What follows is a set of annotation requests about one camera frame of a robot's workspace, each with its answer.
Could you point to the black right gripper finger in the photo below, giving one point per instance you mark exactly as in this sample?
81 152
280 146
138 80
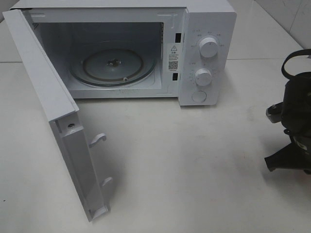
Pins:
290 157

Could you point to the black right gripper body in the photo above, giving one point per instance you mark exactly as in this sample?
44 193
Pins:
296 110

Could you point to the white round knob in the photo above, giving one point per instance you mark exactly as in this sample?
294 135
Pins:
208 46
203 77

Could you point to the white round door button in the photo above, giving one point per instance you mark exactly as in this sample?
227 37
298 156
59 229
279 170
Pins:
199 96

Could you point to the white microwave oven body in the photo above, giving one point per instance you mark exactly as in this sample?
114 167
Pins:
70 28

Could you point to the white warning label sticker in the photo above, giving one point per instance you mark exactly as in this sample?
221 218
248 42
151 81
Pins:
173 55

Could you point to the glass microwave turntable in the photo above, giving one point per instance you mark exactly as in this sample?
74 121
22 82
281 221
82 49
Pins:
112 67

